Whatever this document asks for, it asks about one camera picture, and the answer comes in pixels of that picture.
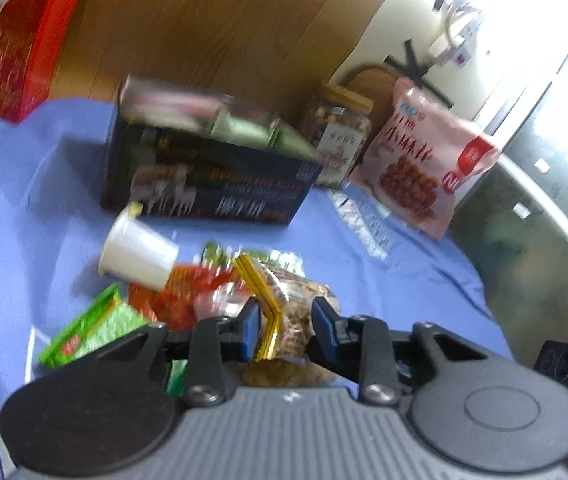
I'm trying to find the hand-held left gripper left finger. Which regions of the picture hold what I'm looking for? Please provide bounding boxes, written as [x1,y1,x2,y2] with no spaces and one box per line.
[71,297,265,408]

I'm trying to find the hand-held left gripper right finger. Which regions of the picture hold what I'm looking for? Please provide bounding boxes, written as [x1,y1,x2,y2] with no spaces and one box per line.
[308,297,504,407]

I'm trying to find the gold-edged peanut snack packet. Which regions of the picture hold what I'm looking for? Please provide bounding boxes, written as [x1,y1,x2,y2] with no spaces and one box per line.
[233,252,341,386]

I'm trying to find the red snack packet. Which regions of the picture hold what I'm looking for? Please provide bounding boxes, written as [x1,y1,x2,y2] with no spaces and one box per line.
[128,262,252,333]

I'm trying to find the bright green snack packet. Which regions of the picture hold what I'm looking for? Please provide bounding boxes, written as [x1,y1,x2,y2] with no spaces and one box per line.
[38,282,151,370]

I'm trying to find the dark printed cardboard box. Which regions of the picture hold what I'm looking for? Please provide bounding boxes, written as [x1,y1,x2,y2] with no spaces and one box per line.
[100,75,325,227]

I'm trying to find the small green striped packet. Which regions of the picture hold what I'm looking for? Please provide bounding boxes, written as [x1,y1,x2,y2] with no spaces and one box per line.
[201,241,305,275]

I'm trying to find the white paper cup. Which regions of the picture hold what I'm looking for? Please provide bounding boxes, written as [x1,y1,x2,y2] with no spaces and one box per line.
[98,205,181,292]

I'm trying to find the white-rimmed glass table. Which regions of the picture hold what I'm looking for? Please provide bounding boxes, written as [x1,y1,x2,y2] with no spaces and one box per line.
[456,152,568,356]

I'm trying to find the pink snack bag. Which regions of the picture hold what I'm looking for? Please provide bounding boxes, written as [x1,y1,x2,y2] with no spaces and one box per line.
[353,77,504,242]

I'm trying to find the clear nut jar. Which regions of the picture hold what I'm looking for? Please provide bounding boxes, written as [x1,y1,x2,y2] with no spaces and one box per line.
[298,84,375,190]

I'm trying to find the pale green packet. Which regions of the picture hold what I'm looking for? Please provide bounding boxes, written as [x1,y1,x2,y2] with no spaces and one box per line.
[211,107,325,162]

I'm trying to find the pink white packet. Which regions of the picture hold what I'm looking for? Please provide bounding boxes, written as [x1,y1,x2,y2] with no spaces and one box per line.
[124,87,225,127]

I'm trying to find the blue printed cloth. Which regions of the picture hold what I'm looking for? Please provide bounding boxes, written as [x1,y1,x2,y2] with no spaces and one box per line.
[0,97,516,480]

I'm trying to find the crossed black tape strips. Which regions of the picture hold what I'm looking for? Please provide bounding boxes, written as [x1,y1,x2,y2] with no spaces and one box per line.
[383,39,454,109]

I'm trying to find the wood-grain sheet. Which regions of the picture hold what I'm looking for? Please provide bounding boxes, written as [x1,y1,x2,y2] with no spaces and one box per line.
[50,0,405,127]

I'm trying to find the white power strip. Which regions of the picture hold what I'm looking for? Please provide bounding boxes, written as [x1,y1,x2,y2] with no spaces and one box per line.
[428,0,486,68]

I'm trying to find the red gift box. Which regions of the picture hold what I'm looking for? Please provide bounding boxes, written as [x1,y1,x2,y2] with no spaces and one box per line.
[0,0,95,123]

